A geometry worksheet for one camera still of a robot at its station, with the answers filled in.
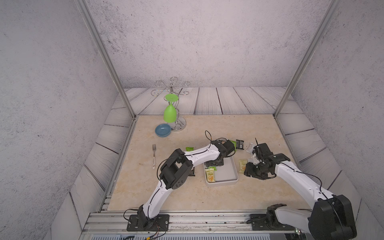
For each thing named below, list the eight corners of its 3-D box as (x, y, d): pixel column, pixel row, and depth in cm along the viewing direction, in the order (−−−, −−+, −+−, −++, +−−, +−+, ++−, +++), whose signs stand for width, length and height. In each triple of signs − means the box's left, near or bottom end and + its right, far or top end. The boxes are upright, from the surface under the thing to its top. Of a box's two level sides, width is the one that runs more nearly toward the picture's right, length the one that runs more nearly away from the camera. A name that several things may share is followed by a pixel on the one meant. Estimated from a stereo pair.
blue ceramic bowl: (155, 138, 109) (153, 133, 105) (157, 128, 115) (156, 123, 111) (170, 138, 109) (169, 133, 105) (171, 128, 115) (170, 123, 111)
